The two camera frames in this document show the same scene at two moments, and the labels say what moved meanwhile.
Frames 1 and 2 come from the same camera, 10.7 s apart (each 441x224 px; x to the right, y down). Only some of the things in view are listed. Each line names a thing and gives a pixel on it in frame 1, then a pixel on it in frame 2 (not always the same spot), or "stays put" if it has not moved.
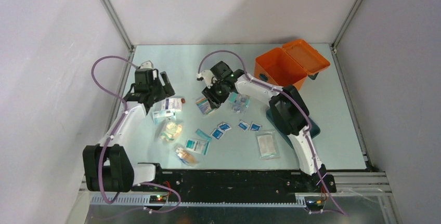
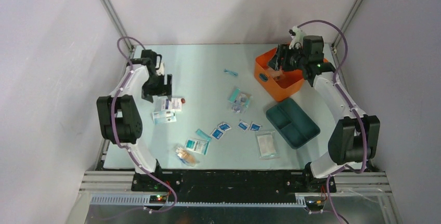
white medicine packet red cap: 174,103 stays put
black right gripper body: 216,93 → 293,59
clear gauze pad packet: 267,145 stays put
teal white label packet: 197,145 stays put
